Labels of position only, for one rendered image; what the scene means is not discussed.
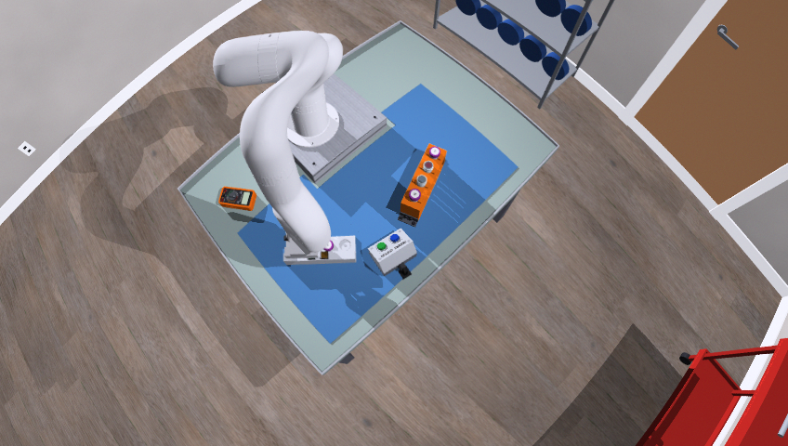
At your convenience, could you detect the orange digital multimeter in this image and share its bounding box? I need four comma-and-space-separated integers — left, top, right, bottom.
218, 187, 256, 211

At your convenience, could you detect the blue flat mat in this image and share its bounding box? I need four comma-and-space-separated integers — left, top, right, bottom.
238, 84, 518, 344

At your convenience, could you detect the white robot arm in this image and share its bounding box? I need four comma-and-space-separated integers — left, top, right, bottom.
213, 31, 343, 258

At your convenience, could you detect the orange tube rack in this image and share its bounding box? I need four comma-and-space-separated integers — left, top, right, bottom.
401, 144, 447, 220

